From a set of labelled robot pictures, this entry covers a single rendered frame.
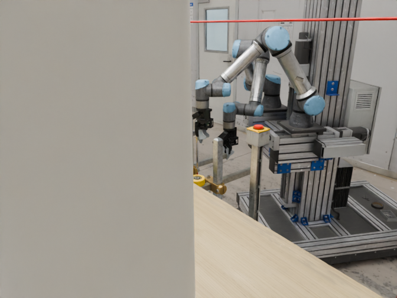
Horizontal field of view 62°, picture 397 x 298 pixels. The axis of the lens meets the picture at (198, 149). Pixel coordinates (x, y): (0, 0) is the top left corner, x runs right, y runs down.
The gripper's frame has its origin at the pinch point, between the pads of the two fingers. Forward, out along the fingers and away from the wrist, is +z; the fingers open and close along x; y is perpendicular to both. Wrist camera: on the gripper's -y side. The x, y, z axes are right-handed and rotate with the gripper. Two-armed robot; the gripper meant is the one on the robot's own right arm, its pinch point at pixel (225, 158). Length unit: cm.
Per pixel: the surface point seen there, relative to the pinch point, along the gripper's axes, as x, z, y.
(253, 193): -56, -10, -33
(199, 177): -25.1, -8.5, -40.3
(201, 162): -1.5, -3.2, -21.1
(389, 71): 14, -29, 238
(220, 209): -55, -8, -51
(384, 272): -76, 83, 80
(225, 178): -26.5, -3.0, -23.5
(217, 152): -30.3, -22.1, -32.9
